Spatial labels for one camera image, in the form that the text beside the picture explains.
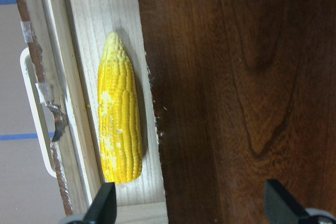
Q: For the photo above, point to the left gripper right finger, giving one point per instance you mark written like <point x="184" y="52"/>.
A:
<point x="280" y="206"/>

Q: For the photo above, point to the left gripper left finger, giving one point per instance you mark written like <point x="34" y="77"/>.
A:
<point x="102" y="210"/>

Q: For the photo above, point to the yellow toy corn cob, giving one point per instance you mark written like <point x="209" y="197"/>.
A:
<point x="118" y="114"/>

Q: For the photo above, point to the wooden drawer with white handle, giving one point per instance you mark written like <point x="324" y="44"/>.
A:
<point x="65" y="41"/>

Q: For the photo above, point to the dark wooden drawer box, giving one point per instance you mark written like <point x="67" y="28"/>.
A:
<point x="243" y="91"/>

